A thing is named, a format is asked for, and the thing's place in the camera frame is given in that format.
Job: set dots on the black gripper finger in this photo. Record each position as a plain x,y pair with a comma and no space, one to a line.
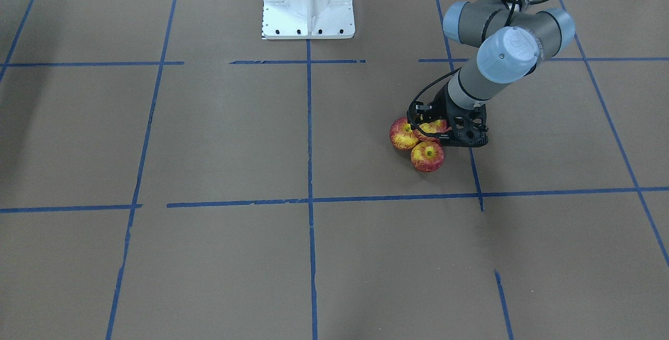
420,113
465,130

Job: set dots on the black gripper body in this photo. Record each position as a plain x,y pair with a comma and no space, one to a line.
440,103

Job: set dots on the lone red yellow apple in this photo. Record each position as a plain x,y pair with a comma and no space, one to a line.
428,128

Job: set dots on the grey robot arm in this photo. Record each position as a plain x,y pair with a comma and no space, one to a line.
510,44

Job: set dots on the back red yellow apple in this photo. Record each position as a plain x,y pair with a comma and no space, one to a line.
442,126

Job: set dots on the front red yellow apple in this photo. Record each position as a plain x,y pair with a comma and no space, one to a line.
427,156

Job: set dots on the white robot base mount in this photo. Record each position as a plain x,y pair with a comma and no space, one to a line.
307,19

